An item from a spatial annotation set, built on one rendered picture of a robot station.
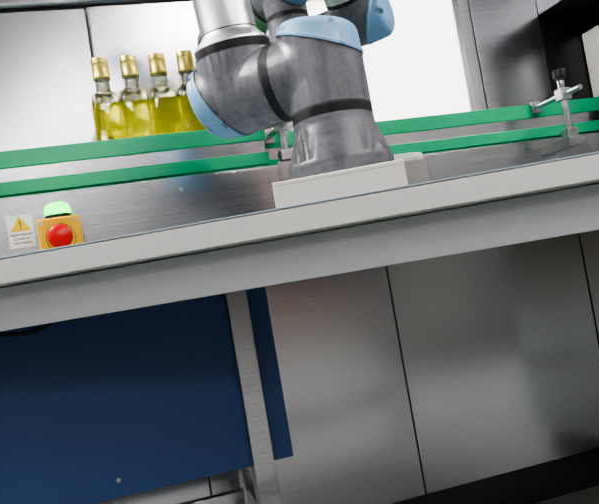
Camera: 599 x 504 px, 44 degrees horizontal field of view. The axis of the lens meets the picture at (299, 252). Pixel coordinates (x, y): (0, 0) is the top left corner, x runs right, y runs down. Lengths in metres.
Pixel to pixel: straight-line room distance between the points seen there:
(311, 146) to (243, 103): 0.14
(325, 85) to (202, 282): 0.31
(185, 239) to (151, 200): 0.40
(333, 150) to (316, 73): 0.11
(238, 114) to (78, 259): 0.31
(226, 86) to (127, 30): 0.68
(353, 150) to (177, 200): 0.48
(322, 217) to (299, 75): 0.21
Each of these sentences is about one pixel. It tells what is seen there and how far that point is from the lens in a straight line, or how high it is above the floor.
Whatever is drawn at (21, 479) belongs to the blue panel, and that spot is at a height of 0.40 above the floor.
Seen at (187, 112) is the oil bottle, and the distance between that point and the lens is 1.55.
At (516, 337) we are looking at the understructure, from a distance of 1.95.
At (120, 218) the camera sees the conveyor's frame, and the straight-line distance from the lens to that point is 1.36.
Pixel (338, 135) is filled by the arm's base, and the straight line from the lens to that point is 1.00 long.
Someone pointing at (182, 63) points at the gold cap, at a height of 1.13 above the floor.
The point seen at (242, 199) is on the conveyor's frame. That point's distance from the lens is 1.40.
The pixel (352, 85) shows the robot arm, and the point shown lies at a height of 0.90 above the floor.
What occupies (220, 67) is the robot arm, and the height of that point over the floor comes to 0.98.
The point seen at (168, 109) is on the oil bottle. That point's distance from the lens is 1.54.
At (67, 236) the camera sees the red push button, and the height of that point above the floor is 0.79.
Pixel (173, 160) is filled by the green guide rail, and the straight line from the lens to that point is 1.41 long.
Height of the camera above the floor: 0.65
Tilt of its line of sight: 2 degrees up
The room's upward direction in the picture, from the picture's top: 10 degrees counter-clockwise
